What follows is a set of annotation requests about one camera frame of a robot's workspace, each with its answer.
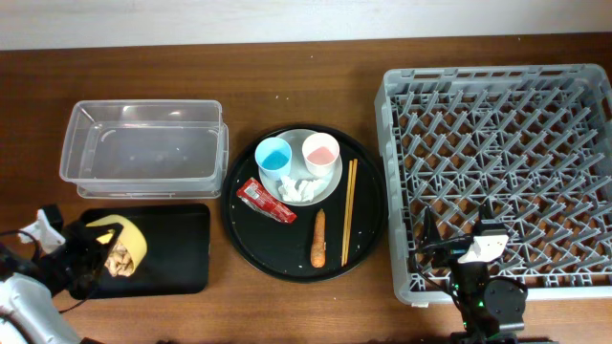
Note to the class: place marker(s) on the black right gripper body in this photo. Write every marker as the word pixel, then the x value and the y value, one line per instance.
pixel 467 276

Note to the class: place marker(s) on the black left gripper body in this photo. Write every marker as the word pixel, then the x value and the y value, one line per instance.
pixel 80 260

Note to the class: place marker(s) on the pile of peanut shells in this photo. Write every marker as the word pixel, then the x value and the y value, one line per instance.
pixel 119 261

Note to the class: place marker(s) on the yellow plastic bowl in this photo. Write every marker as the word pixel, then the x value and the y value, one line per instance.
pixel 130 236

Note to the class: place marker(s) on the orange carrot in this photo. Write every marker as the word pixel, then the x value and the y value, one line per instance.
pixel 318 247

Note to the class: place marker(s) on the red snack wrapper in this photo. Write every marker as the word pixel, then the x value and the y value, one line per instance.
pixel 254 195

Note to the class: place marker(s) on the pink plastic cup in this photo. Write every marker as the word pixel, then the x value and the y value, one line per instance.
pixel 320 152

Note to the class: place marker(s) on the white tissue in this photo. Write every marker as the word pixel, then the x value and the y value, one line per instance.
pixel 298 191

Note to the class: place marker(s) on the light blue plastic cup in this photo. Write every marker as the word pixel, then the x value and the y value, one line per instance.
pixel 274 158

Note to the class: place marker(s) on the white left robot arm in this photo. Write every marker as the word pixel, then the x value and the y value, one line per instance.
pixel 28 286

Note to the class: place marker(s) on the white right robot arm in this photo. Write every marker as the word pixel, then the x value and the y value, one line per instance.
pixel 491 307

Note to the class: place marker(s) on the grey plastic dishwasher rack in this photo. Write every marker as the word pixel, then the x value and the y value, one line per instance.
pixel 533 142

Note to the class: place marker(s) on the black rectangular tray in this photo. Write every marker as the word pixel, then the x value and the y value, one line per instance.
pixel 176 261

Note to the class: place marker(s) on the clear plastic bin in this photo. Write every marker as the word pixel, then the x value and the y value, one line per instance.
pixel 146 149

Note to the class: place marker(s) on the right wooden chopstick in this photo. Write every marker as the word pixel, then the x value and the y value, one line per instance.
pixel 355 166

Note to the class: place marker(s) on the round black tray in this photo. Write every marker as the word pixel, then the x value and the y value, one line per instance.
pixel 283 250

